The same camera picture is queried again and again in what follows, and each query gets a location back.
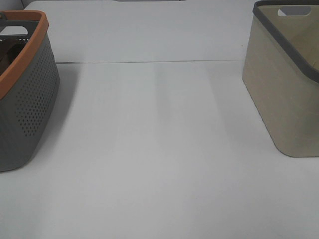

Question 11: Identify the beige basket grey rim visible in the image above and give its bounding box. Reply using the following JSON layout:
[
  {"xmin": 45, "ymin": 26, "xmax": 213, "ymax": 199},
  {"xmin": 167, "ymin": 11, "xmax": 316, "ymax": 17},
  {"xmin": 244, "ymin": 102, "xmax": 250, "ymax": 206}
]
[{"xmin": 242, "ymin": 0, "xmax": 319, "ymax": 157}]

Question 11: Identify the grey perforated basket orange rim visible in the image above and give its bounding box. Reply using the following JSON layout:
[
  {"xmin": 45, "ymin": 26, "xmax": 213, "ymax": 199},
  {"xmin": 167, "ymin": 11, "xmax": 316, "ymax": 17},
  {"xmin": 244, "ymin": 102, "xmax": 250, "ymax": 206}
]
[{"xmin": 0, "ymin": 10, "xmax": 60, "ymax": 172}]

